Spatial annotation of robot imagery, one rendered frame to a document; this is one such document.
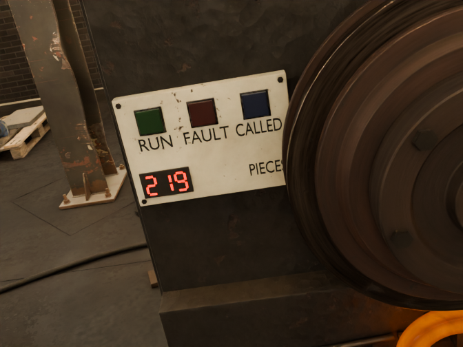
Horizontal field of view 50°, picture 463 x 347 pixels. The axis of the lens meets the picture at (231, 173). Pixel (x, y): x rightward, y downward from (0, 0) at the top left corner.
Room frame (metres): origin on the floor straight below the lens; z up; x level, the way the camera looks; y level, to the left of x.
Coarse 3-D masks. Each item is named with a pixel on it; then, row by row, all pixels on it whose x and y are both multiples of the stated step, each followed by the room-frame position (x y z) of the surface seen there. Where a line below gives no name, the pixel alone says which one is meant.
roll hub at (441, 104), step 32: (448, 96) 0.48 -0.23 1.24; (416, 128) 0.48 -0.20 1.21; (448, 128) 0.48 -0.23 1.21; (384, 160) 0.49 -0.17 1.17; (416, 160) 0.48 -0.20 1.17; (448, 160) 0.48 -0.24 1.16; (384, 192) 0.48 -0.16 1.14; (416, 192) 0.49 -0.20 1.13; (448, 192) 0.48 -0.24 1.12; (384, 224) 0.48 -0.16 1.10; (416, 224) 0.49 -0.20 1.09; (448, 224) 0.48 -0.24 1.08; (416, 256) 0.48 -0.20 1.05; (448, 256) 0.48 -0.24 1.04; (448, 288) 0.48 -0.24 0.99
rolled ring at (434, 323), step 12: (432, 312) 0.61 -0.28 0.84; (444, 312) 0.60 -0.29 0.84; (456, 312) 0.59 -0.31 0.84; (420, 324) 0.60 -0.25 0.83; (432, 324) 0.59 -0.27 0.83; (444, 324) 0.58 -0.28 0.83; (456, 324) 0.58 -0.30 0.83; (408, 336) 0.60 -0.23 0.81; (420, 336) 0.58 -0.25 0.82; (432, 336) 0.58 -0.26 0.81; (444, 336) 0.58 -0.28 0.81
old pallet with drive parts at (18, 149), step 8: (40, 120) 5.07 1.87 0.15; (16, 128) 4.95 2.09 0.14; (24, 128) 4.88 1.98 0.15; (32, 128) 4.82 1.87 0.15; (40, 128) 4.97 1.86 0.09; (48, 128) 5.19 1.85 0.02; (16, 136) 4.63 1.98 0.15; (24, 136) 4.58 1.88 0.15; (32, 136) 4.91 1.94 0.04; (40, 136) 4.91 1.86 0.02; (0, 144) 4.47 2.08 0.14; (8, 144) 4.43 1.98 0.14; (16, 144) 4.38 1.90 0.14; (24, 144) 4.50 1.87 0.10; (32, 144) 4.70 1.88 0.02; (0, 152) 4.66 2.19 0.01; (16, 152) 4.38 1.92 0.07; (24, 152) 4.44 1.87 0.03
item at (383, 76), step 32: (416, 32) 0.54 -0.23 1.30; (448, 32) 0.54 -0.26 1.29; (384, 64) 0.55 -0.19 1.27; (416, 64) 0.53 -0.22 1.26; (448, 64) 0.52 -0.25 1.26; (352, 96) 0.55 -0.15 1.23; (384, 96) 0.53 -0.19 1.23; (416, 96) 0.52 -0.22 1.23; (352, 128) 0.54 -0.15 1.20; (384, 128) 0.53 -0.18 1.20; (320, 160) 0.55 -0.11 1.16; (352, 160) 0.53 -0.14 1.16; (320, 192) 0.55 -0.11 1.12; (352, 192) 0.53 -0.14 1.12; (352, 224) 0.53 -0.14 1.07; (352, 256) 0.55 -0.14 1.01; (384, 256) 0.53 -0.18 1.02; (416, 288) 0.54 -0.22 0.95
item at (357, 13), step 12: (372, 0) 0.63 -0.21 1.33; (384, 0) 0.63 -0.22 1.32; (360, 12) 0.63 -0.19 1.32; (348, 24) 0.63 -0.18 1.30; (336, 36) 0.63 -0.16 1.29; (324, 48) 0.63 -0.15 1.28; (312, 60) 0.63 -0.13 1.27; (312, 72) 0.63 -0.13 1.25; (300, 84) 0.63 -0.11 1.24; (300, 96) 0.63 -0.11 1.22; (288, 108) 0.64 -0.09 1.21; (288, 120) 0.64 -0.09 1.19; (288, 132) 0.64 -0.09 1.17; (288, 144) 0.64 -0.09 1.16
